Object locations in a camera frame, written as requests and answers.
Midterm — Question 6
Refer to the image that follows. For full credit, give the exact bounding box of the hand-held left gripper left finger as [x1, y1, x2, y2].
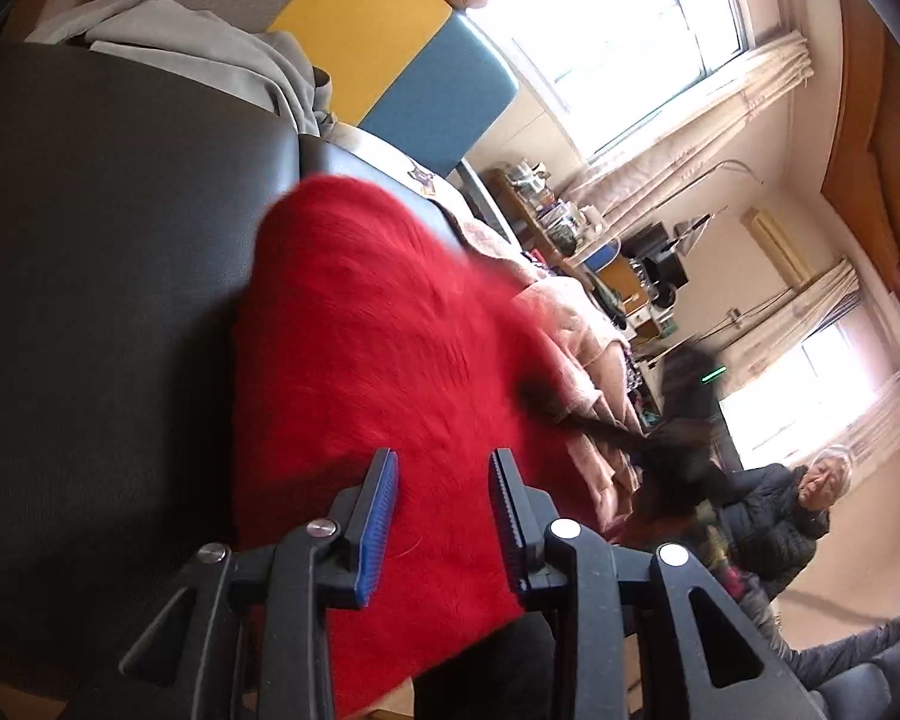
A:
[71, 448, 400, 720]

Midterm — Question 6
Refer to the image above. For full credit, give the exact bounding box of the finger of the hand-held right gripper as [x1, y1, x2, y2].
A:
[521, 382, 650, 455]

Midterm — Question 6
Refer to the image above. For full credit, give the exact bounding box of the bright window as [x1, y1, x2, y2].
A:
[720, 322, 900, 466]
[465, 0, 747, 162]

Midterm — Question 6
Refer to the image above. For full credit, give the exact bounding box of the cluttered wooden shelf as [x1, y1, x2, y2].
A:
[484, 157, 695, 346]

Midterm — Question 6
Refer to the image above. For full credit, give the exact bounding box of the grey yellow blue cushion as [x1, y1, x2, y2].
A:
[146, 0, 522, 177]

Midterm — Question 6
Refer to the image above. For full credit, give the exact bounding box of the red knitted sweater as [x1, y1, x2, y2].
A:
[229, 174, 631, 717]

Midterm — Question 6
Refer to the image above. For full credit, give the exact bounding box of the grey clothes pile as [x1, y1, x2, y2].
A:
[26, 0, 338, 140]

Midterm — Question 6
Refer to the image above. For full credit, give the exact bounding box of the wall air conditioner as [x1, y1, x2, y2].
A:
[742, 206, 815, 290]

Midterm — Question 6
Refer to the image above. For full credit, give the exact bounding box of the pink blanket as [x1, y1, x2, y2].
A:
[450, 195, 646, 533]

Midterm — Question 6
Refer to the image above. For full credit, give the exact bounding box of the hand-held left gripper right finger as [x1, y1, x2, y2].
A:
[489, 448, 826, 720]

